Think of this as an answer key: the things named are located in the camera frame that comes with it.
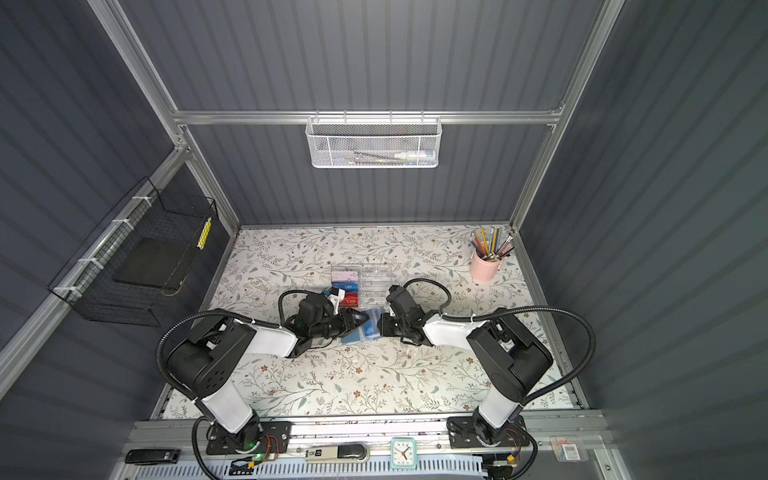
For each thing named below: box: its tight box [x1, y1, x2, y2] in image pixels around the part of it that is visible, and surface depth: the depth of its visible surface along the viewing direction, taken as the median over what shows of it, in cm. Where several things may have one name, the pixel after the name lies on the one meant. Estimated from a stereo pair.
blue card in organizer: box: [331, 282, 359, 293], surface depth 98 cm
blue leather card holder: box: [341, 308, 384, 343], surface depth 91 cm
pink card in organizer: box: [331, 271, 359, 282], surface depth 98 cm
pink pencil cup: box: [470, 251, 503, 282], surface depth 102 cm
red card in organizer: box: [340, 292, 359, 307], surface depth 98 cm
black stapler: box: [125, 449, 181, 465], surface depth 71 cm
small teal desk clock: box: [390, 437, 418, 470], surface depth 71 cm
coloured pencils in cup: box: [470, 226, 516, 262], surface depth 101 cm
